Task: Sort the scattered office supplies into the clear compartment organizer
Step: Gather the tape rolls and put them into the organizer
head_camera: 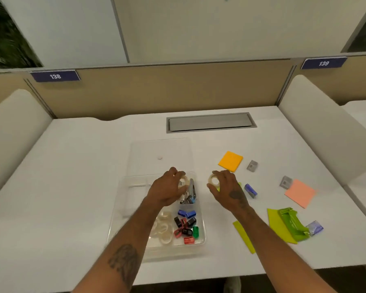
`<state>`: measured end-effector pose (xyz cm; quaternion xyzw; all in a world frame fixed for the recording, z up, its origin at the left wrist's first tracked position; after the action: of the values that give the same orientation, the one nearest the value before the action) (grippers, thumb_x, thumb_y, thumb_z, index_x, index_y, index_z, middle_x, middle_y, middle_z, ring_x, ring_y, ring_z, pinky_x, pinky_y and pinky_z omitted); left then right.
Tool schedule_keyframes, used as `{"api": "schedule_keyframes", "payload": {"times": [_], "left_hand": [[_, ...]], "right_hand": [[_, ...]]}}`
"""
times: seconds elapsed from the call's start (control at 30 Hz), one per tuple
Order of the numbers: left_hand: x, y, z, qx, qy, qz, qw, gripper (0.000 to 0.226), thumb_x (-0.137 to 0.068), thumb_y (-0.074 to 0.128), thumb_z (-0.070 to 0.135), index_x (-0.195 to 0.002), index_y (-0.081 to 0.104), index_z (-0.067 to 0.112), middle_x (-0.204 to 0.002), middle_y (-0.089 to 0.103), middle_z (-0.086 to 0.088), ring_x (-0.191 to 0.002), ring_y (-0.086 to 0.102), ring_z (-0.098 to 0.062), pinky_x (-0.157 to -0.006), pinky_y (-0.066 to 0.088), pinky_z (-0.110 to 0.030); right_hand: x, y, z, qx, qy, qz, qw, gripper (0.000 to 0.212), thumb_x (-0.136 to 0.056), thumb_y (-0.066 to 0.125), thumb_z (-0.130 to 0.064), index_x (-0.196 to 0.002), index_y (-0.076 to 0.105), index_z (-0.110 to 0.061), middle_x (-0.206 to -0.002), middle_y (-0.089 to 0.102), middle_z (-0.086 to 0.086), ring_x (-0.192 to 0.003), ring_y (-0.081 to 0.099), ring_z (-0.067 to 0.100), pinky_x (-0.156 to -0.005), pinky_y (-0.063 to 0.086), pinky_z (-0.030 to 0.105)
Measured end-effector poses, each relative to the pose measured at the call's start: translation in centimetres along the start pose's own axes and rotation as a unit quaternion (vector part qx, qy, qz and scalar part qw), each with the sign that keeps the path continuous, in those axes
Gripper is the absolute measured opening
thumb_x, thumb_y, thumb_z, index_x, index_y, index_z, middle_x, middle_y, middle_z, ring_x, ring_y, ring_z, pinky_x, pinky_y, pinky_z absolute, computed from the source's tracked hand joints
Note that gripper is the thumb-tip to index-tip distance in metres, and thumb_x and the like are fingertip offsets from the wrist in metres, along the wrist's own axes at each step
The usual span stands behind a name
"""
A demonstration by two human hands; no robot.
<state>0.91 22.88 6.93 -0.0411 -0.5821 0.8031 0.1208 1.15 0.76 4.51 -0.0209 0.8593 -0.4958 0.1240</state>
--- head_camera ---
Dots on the blue desk number plate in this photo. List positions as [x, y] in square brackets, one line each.
[55, 76]
[324, 63]

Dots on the small grey staple box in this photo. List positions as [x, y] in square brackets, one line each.
[252, 165]
[285, 182]

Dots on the person's right forearm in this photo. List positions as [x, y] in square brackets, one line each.
[277, 256]

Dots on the pile of coloured pencil sharpeners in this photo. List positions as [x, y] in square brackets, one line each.
[186, 224]

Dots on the person's right hand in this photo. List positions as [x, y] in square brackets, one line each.
[230, 193]

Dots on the person's left forearm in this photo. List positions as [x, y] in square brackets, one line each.
[125, 253]

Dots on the clear plastic organizer tray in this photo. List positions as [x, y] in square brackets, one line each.
[131, 216]

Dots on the clear tape roll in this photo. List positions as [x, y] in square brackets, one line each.
[213, 179]
[160, 227]
[184, 180]
[166, 239]

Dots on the clear plastic tray lid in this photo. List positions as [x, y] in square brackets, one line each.
[158, 149]

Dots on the blue mini stapler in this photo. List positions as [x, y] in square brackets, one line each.
[250, 190]

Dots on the beige partition panel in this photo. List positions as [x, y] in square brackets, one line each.
[170, 88]

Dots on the person's left thumb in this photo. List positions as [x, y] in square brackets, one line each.
[182, 190]

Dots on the person's right thumb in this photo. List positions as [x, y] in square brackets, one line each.
[212, 190]

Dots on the white padded desk divider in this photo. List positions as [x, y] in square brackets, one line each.
[326, 128]
[15, 134]

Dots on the orange sticky note pad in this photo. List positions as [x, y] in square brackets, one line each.
[230, 161]

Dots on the salmon sticky note pad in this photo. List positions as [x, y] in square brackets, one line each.
[300, 193]

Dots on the yellow-green sticky note pad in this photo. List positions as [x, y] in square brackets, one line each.
[276, 225]

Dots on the grey mini stapler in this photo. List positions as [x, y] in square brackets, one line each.
[192, 190]

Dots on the person's left hand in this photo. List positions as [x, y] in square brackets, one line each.
[164, 189]

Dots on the yellow-green sticky note strip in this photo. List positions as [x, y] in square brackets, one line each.
[244, 237]

